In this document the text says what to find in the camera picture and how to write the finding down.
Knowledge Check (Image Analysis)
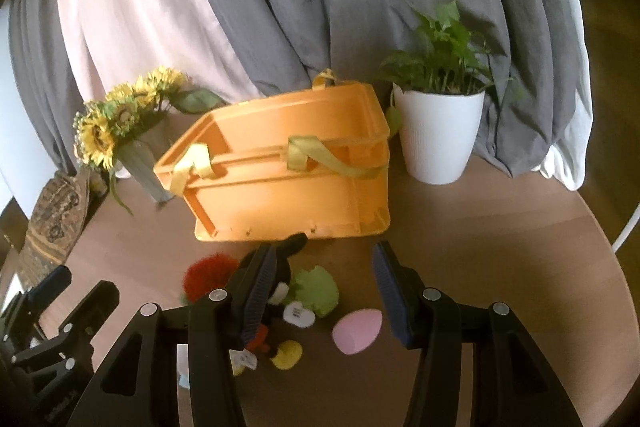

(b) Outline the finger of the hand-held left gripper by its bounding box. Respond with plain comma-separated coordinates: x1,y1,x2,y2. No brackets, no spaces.
10,279,121,375
0,265,73,348

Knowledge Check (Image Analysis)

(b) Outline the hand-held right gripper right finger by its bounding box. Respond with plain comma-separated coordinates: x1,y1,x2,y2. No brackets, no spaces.
371,241,581,427

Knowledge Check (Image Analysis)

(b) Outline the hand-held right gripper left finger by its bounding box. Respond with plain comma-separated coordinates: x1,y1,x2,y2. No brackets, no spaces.
67,243,278,427

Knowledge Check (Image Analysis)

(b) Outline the red fluffy pompom toy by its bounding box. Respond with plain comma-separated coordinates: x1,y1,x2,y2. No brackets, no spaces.
180,255,244,306

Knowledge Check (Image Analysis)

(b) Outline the green plush toy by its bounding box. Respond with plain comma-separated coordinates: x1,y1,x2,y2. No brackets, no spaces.
290,265,340,319

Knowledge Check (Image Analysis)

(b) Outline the orange plastic basket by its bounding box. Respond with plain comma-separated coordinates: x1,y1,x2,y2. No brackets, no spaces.
153,69,392,244

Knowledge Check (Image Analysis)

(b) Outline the white paper tag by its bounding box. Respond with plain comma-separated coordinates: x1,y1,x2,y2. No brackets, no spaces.
283,301,316,328
230,349,258,374

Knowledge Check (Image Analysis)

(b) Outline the pink makeup sponge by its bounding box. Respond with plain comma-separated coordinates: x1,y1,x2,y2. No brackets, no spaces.
332,309,383,355

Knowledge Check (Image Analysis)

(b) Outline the black plush toy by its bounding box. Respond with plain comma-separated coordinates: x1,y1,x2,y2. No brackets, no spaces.
227,233,309,355

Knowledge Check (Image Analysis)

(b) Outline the yellow plush toy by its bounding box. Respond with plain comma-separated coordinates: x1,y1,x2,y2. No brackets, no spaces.
269,339,304,370

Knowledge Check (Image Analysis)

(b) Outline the brown patterned board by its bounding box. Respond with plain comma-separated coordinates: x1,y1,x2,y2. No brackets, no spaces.
25,167,93,268

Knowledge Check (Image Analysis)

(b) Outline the grey glass vase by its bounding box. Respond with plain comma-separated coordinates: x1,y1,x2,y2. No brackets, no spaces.
116,122,175,204

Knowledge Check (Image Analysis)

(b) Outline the artificial sunflower bouquet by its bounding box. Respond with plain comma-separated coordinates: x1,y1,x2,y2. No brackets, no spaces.
74,67,226,215

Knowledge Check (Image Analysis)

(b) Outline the green plant in white pot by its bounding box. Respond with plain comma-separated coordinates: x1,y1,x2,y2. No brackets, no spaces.
376,1,526,186

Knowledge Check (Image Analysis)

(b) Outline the white cloth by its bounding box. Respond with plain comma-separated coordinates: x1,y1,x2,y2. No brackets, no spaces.
537,87,595,192

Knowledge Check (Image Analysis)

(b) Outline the white curved tube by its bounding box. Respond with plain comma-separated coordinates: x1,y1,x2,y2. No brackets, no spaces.
611,199,640,254

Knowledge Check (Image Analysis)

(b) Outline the pale pink curtain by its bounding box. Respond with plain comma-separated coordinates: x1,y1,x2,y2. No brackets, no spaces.
56,0,281,108

